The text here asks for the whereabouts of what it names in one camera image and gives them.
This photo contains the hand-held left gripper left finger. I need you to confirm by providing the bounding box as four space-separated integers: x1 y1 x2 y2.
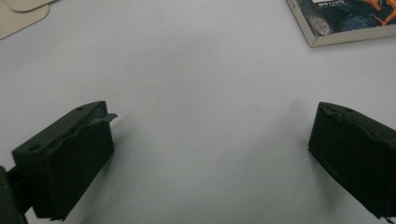
11 100 119 222

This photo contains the beige rounded flat pad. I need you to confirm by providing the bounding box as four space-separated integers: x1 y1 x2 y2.
0 2 50 41
3 0 58 13

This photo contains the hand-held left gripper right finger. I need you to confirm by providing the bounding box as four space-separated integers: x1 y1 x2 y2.
307 101 396 220

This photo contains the paperback book with dark cover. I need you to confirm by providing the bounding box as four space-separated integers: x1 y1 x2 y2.
285 0 396 49

